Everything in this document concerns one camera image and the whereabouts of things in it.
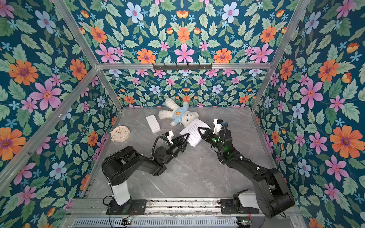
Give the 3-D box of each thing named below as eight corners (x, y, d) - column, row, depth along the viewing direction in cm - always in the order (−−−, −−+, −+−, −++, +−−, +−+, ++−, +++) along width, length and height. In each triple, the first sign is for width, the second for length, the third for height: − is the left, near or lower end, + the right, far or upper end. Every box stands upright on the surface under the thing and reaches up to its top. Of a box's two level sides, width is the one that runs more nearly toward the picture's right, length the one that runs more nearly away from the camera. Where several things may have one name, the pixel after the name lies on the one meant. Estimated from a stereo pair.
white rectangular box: (153, 134, 105) (151, 131, 101) (146, 120, 113) (145, 117, 110) (161, 130, 107) (160, 127, 103) (154, 117, 116) (153, 113, 112)
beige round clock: (109, 142, 102) (107, 140, 99) (115, 128, 110) (113, 125, 107) (127, 142, 102) (125, 140, 99) (132, 128, 110) (130, 125, 107)
